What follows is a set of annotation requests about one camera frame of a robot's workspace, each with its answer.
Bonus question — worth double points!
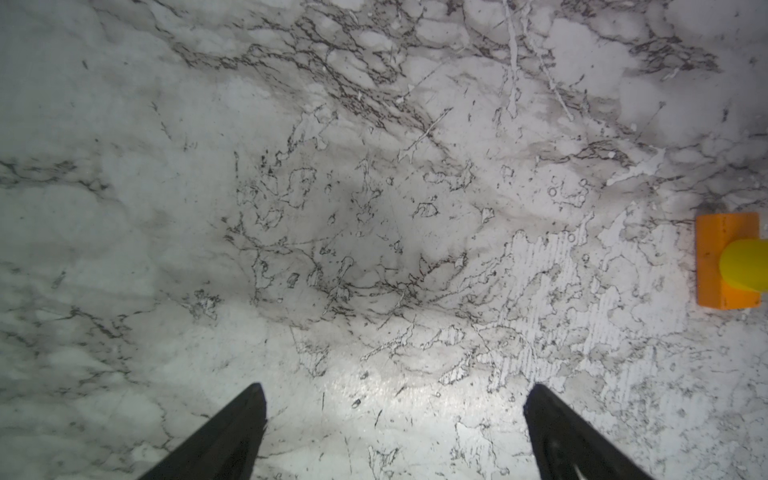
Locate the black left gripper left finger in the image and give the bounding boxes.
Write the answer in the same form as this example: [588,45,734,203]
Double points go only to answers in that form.
[141,383,267,480]

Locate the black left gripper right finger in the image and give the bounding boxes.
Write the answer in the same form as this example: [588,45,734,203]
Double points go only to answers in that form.
[523,383,651,480]

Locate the yellow wood cylinder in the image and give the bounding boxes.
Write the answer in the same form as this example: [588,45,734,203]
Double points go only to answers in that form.
[719,239,768,293]

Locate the orange wood block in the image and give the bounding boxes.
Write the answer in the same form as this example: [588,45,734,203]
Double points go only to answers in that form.
[695,212,764,310]

